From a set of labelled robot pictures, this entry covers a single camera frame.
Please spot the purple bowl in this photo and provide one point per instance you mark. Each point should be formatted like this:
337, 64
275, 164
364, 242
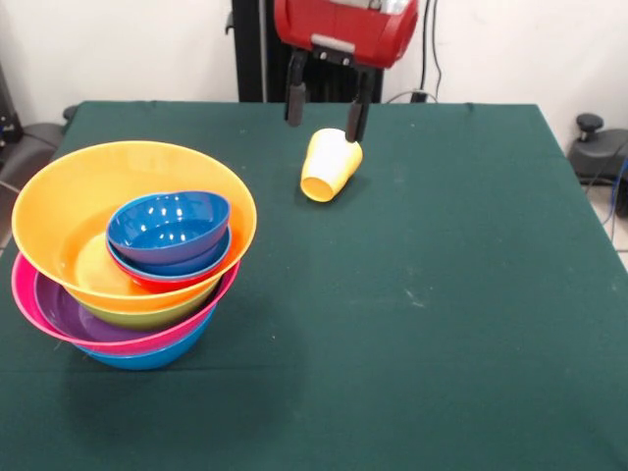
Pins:
59, 314

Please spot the black chair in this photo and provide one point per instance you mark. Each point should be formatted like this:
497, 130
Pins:
29, 147

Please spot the yellow cup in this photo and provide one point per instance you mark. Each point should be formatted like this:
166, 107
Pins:
326, 167

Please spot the small light blue bowl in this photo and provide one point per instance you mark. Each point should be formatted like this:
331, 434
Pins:
216, 260

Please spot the small dark blue bowl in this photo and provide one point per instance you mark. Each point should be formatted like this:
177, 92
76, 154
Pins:
167, 225

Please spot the small red bowl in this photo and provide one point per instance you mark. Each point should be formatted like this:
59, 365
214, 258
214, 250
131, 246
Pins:
157, 286

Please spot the black table clamp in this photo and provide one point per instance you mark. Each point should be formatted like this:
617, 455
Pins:
69, 113

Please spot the large light blue bowl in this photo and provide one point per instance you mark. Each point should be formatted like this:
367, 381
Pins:
147, 360

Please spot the large orange bowl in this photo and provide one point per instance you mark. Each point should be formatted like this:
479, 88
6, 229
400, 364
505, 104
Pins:
54, 216

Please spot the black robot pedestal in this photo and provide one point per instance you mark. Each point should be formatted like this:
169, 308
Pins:
255, 54

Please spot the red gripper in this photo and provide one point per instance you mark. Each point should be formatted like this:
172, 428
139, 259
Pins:
343, 22

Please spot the black knobbed device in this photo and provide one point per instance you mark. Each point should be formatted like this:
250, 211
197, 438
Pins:
596, 152

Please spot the large pink bowl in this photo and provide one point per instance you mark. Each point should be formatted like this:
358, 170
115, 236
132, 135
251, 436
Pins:
22, 294

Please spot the dark green tablecloth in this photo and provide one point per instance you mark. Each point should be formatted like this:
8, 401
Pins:
441, 392

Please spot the green bowl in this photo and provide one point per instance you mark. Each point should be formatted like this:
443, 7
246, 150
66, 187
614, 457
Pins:
147, 319

